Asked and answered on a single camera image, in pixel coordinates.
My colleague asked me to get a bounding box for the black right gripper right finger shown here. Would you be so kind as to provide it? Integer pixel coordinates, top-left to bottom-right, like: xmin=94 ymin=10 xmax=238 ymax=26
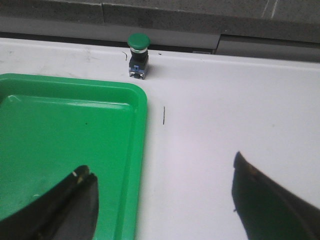
xmin=231 ymin=152 xmax=320 ymax=240

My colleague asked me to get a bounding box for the green mushroom push button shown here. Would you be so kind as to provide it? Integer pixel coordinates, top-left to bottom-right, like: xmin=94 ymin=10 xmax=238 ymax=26
xmin=127 ymin=33 xmax=151 ymax=80

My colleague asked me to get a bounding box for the grey stone counter slab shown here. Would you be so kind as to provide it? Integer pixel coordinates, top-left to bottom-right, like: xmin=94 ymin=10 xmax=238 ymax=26
xmin=0 ymin=0 xmax=320 ymax=43

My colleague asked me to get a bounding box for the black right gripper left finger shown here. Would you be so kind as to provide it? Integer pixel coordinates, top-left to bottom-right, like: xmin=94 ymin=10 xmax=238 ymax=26
xmin=0 ymin=165 xmax=98 ymax=240

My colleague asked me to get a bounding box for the green plastic tray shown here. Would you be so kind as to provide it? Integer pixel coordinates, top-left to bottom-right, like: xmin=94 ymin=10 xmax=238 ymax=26
xmin=0 ymin=73 xmax=147 ymax=240

